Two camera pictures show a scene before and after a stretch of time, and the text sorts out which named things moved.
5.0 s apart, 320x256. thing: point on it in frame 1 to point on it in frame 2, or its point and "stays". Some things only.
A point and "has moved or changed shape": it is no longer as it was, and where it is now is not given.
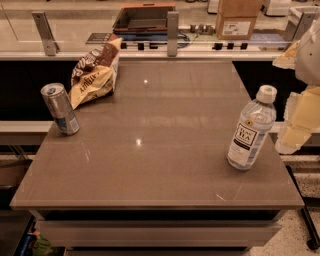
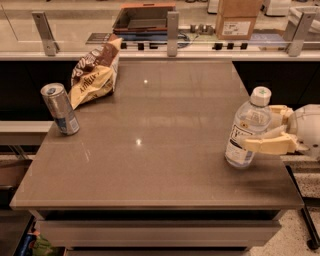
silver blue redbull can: x=58 y=102 stays
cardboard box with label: x=235 y=19 stays
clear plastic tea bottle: x=253 y=128 has moved or changed shape
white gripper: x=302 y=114 to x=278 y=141
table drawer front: x=160 y=233 stays
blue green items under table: x=36 y=244 stays
